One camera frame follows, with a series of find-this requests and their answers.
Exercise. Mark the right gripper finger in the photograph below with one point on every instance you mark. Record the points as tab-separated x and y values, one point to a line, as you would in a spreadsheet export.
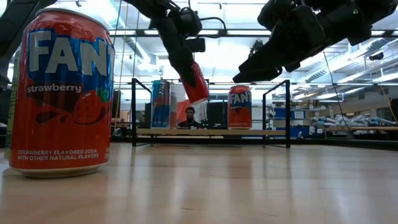
261	70

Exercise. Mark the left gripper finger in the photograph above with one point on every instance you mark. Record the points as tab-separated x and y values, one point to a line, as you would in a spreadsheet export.
185	70

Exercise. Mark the plain red soda can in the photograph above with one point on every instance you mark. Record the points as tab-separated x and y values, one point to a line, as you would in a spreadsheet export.
200	88

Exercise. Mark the silver can top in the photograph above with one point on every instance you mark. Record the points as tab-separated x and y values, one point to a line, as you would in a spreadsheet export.
173	109

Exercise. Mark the blue tall slim can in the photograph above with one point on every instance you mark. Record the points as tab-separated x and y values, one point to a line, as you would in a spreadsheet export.
160	105

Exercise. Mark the red Fanta strawberry can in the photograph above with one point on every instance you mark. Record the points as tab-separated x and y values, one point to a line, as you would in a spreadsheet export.
239	109
62	109

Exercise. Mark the blue storage bins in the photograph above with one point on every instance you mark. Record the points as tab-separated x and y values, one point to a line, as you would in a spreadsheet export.
281	113

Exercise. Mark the black monitor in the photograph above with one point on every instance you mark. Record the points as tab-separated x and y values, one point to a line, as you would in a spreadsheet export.
216	115

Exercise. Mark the cluttered wooden workbench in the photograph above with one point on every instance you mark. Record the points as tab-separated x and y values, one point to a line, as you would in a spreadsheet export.
373	128

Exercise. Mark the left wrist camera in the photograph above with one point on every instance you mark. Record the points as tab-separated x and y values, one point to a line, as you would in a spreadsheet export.
189	21

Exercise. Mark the black metal table frame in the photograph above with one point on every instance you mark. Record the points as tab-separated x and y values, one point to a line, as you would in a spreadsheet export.
342	143

